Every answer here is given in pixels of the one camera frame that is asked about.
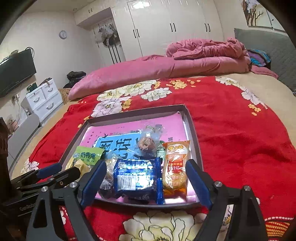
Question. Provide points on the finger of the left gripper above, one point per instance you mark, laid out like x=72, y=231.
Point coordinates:
x=59, y=180
x=44, y=171

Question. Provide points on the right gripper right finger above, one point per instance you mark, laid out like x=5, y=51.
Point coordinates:
x=246, y=221

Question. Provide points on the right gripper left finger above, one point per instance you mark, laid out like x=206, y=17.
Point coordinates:
x=46, y=221

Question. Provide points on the green milk candy bag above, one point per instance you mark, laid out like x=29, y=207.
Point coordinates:
x=85, y=158

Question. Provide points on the dark brown cake pack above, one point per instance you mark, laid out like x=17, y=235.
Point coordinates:
x=106, y=190

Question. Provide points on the orange bread snack pack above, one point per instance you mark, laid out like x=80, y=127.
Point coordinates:
x=174, y=175

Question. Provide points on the clear bag walnut snack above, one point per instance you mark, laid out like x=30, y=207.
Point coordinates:
x=149, y=140

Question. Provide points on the clear bag brown pastry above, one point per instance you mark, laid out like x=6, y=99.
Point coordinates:
x=111, y=160

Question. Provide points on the red floral blanket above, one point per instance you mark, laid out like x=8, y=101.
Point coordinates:
x=242, y=140

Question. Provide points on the white drawer cabinet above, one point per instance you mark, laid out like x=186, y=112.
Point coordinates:
x=43, y=100

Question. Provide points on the grey shallow box tray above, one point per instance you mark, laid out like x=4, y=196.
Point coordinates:
x=138, y=152

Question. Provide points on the pink and blue book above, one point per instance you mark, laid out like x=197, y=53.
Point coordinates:
x=138, y=136

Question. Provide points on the brown knitted cloth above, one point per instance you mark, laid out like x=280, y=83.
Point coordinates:
x=64, y=94

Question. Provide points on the black clothes pile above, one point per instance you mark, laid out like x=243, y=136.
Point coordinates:
x=74, y=77

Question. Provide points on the black television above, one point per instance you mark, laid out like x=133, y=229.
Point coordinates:
x=17, y=69

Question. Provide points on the beige bed sheet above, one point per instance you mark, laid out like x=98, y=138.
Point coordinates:
x=271, y=91

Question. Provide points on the hanging bags on door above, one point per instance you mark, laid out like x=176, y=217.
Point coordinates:
x=107, y=40

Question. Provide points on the blue purple folded cloth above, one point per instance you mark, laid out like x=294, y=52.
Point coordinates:
x=259, y=58

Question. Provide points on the pink quilt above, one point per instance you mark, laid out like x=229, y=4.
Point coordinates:
x=186, y=58

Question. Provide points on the white wardrobe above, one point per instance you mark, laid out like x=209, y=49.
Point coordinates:
x=148, y=27

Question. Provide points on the grey padded headboard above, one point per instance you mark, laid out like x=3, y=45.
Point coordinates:
x=280, y=49

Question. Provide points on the round wall clock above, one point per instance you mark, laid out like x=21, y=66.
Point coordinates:
x=63, y=34

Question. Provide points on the floral wall painting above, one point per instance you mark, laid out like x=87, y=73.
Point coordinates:
x=258, y=16

